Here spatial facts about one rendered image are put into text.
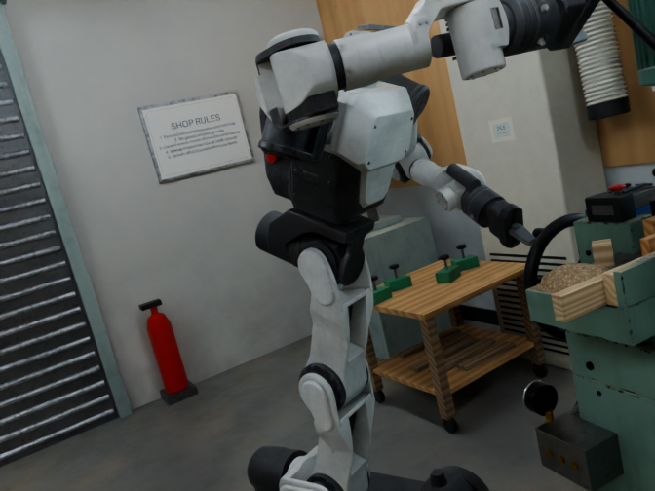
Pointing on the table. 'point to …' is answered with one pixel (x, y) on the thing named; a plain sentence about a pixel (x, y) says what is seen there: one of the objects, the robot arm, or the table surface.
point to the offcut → (602, 252)
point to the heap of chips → (568, 277)
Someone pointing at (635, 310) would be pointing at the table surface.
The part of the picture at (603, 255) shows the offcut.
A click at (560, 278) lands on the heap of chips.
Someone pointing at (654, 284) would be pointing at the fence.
